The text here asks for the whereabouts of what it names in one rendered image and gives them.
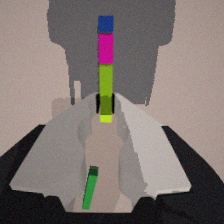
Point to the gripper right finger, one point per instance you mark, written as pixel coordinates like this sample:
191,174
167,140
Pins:
156,162

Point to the magenta rod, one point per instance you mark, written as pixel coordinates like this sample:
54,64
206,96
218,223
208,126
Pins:
105,48

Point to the small blue block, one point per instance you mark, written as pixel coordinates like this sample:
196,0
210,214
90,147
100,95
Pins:
106,23

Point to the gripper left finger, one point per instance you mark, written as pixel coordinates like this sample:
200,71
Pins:
49,160

